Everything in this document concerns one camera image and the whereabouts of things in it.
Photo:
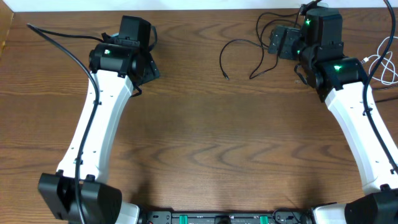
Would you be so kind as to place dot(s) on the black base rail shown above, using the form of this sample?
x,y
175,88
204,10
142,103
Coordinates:
x,y
280,216

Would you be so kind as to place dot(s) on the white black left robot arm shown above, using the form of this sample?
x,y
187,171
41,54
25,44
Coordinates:
x,y
78,191

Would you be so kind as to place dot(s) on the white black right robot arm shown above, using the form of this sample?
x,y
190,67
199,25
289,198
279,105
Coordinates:
x,y
343,85

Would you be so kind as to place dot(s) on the wooden side panel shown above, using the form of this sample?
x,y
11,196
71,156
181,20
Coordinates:
x,y
6,18

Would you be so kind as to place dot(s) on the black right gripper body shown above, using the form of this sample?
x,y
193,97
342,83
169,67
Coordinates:
x,y
290,45

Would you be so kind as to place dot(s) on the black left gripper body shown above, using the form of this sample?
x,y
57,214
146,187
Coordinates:
x,y
150,71

